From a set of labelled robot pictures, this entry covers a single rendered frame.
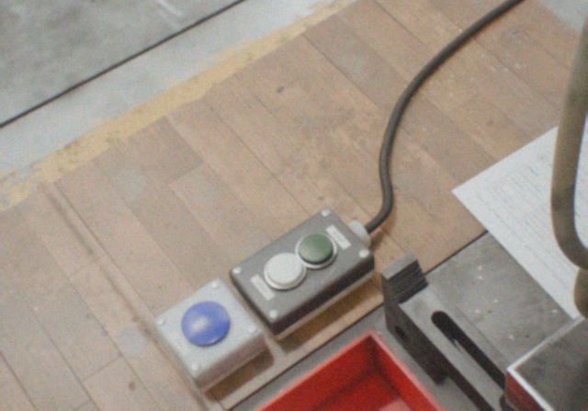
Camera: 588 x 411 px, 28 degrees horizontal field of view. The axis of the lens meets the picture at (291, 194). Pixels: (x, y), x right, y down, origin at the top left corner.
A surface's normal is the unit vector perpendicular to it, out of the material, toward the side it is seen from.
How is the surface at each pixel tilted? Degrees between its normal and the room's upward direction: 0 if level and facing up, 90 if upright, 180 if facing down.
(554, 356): 0
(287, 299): 0
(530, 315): 0
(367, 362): 90
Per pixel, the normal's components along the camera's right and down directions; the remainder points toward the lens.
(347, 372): 0.58, 0.62
